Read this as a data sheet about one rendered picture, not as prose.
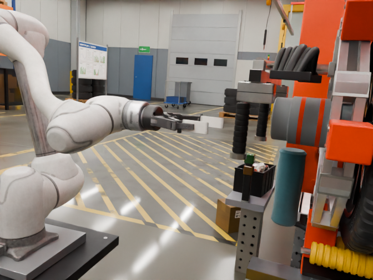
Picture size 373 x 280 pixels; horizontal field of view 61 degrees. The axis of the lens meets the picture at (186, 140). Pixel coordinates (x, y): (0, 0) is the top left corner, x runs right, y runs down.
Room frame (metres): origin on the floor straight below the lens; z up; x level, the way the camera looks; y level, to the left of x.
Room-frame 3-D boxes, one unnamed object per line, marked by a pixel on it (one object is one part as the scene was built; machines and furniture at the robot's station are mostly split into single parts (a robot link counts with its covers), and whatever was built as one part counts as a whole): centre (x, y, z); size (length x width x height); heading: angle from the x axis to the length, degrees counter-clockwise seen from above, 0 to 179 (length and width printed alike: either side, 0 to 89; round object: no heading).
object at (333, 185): (0.89, -0.42, 0.85); 0.54 x 0.07 x 0.54; 158
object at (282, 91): (1.13, -0.30, 0.93); 0.09 x 0.05 x 0.05; 68
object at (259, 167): (1.47, -0.34, 0.51); 0.20 x 0.14 x 0.13; 150
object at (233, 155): (0.82, -0.14, 0.83); 0.04 x 0.04 x 0.16
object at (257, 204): (1.49, -0.35, 0.44); 0.43 x 0.17 x 0.03; 158
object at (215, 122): (0.93, -0.07, 0.83); 0.07 x 0.01 x 0.03; 68
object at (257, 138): (1.14, -0.27, 0.83); 0.04 x 0.04 x 0.16
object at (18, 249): (1.03, 0.57, 0.36); 0.22 x 0.18 x 0.06; 158
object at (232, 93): (9.51, -1.71, 0.55); 1.40 x 0.80 x 1.09; 69
